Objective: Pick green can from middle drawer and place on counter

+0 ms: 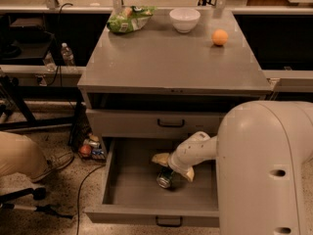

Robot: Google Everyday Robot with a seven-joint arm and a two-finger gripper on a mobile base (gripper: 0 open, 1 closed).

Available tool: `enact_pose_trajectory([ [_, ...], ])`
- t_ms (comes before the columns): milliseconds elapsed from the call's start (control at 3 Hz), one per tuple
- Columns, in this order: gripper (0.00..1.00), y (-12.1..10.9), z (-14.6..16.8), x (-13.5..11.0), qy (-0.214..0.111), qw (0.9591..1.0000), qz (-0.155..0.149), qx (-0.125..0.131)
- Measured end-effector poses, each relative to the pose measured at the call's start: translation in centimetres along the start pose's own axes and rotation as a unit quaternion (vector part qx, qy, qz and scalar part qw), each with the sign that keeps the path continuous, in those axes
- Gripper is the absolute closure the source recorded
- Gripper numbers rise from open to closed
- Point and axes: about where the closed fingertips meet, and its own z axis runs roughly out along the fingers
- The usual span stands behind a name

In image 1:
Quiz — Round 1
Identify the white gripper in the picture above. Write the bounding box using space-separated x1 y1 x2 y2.
152 148 195 182

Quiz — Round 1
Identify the green soda can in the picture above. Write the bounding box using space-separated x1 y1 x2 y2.
156 167 174 189

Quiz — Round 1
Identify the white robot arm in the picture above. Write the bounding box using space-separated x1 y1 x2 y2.
153 101 313 235

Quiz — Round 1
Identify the open grey middle drawer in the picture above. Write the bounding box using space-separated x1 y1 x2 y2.
85 138 219 227

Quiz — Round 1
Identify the closed grey top drawer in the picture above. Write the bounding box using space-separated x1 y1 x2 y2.
86 110 224 139

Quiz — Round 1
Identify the grey drawer cabinet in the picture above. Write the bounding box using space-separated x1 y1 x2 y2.
77 7 273 162

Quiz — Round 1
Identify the red apple on floor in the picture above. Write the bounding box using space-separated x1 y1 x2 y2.
79 145 92 158

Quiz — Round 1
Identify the grey sneaker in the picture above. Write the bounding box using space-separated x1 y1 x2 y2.
30 152 74 183

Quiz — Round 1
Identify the orange fruit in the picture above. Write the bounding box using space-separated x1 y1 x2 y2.
211 29 228 46

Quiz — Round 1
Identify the black office chair base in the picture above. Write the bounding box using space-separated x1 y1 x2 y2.
0 186 74 220

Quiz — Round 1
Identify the white bowl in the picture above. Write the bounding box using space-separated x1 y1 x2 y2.
169 8 201 33

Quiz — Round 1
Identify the green chip bag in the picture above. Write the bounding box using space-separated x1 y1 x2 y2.
107 6 156 34

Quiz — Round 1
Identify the clear water bottle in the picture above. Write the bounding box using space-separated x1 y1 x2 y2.
61 43 75 67
43 52 57 72

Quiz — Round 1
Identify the person's leg in khaki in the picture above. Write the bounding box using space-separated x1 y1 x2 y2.
0 131 49 181

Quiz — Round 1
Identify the black drawer handle top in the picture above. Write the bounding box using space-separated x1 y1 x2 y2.
156 118 185 128

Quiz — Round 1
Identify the black drawer handle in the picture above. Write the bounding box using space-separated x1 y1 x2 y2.
155 216 183 228
156 118 185 128

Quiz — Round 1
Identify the black drawer handle middle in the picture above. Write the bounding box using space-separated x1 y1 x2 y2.
155 216 183 228

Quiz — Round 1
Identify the black floor cable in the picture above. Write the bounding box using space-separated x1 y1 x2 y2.
75 164 106 235

